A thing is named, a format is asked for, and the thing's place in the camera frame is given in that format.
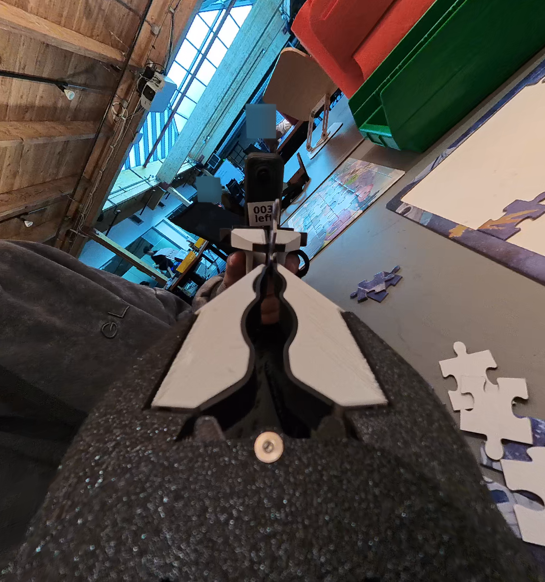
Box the blue comet puzzle piece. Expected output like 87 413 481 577
449 191 545 243

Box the grey sweater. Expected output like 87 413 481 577
0 240 225 582

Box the green plastic bin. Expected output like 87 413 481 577
348 0 545 154

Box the pile of jigsaw puzzle pieces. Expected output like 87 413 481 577
438 341 545 552

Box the wooden jointed stand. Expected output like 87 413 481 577
304 93 344 158

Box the blue framed puzzle board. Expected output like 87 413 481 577
386 55 545 295

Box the plain blue puzzle piece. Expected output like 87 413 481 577
263 199 283 279

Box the white ceiling device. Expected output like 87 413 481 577
138 68 178 113

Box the plywood chair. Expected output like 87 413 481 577
262 47 340 122

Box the red plastic bin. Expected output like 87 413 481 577
291 0 442 99

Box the pink dinosaur puzzle board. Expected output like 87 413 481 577
286 157 406 261

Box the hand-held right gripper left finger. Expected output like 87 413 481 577
151 265 270 415

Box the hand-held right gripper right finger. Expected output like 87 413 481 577
271 265 388 415

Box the person's left hand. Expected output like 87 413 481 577
226 251 301 325

